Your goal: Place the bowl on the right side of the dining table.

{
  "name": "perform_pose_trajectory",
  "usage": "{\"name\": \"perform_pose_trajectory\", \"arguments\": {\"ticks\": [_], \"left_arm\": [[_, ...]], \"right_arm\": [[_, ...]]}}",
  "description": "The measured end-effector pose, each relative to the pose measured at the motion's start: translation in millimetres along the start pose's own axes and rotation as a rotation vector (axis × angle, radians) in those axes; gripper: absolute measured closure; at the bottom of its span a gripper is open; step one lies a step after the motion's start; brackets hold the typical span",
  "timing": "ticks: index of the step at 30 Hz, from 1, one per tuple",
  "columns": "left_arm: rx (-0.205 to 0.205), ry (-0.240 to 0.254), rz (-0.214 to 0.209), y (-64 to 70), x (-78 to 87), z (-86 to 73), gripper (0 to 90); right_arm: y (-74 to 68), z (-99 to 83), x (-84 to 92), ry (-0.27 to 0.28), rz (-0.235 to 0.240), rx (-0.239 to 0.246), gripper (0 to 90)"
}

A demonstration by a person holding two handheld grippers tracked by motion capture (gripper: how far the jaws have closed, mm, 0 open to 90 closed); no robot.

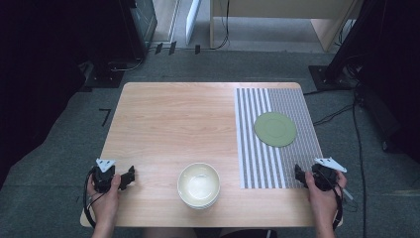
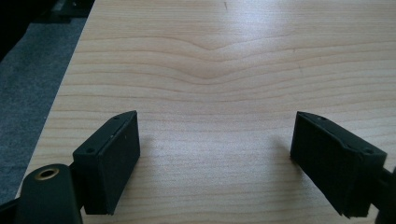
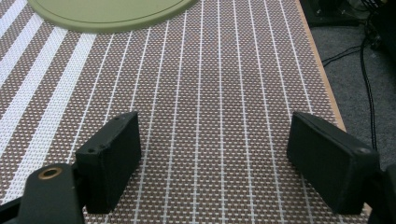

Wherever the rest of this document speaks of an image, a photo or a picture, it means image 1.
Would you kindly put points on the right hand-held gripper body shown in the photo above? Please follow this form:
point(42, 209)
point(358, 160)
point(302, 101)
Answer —
point(325, 177)

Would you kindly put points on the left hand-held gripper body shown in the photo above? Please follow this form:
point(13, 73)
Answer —
point(103, 178)

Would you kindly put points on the person's left hand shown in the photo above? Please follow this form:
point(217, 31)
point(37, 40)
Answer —
point(105, 203)

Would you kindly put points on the person's right hand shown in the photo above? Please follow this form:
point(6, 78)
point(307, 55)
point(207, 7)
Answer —
point(323, 205)

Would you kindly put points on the grey white striped placemat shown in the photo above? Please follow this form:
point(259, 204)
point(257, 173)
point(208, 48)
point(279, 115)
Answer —
point(297, 165)

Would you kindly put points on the green round plate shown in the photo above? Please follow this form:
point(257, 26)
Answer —
point(275, 129)

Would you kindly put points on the cream ceramic bowl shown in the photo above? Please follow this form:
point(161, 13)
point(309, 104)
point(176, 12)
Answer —
point(198, 185)

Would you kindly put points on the black cabinet with glass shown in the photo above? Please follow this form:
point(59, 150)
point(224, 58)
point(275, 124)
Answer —
point(142, 26)

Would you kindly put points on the light wooden desk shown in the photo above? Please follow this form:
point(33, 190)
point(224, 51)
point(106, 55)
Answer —
point(280, 8)

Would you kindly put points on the white flat board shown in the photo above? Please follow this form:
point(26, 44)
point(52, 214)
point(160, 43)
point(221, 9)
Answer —
point(192, 20)

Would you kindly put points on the black stand base plate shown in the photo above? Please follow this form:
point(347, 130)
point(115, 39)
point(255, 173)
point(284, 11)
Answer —
point(105, 77)
point(330, 77)

